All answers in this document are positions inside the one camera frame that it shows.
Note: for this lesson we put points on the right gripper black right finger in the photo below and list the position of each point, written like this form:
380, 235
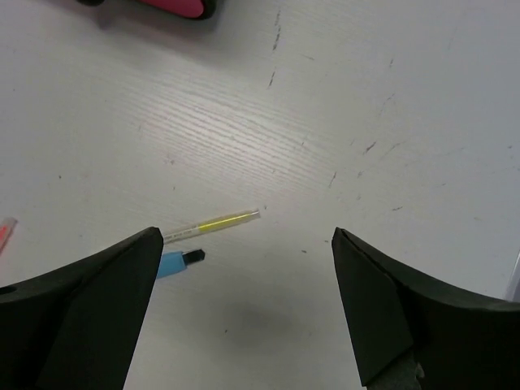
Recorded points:
412, 331

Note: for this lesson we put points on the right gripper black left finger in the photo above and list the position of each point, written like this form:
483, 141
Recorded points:
77, 327

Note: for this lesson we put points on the blue utility knife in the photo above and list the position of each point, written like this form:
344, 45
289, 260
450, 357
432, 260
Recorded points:
175, 262

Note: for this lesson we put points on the orange highlighter pen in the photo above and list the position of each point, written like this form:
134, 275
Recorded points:
6, 229

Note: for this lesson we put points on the yellow highlighter pen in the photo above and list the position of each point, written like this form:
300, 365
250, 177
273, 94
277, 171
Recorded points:
208, 226

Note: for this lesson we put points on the black pink drawer organizer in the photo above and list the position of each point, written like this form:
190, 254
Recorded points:
187, 9

